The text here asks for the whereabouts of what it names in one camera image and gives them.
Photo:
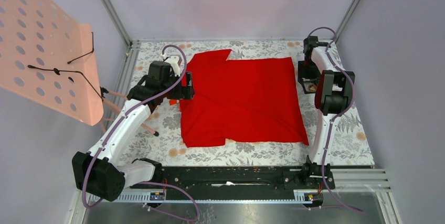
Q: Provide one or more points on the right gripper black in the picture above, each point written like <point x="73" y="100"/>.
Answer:
<point x="302" y="74"/>

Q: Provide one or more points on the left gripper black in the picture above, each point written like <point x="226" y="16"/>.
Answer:
<point x="184" y="92"/>

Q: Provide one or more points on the red shirt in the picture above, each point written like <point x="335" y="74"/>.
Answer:
<point x="247" y="100"/>

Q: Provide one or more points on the black display box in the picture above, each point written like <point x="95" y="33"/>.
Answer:
<point x="310" y="87"/>

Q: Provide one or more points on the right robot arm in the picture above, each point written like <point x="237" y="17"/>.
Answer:
<point x="334" y="96"/>

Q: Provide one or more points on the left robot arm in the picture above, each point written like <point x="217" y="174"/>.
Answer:
<point x="97" y="171"/>

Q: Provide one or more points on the pink perforated music stand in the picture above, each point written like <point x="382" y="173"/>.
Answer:
<point x="55" y="56"/>

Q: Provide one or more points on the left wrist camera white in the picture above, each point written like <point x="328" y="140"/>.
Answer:
<point x="171" y="65"/>

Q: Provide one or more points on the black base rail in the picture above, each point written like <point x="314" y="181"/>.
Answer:
<point x="236" y="183"/>

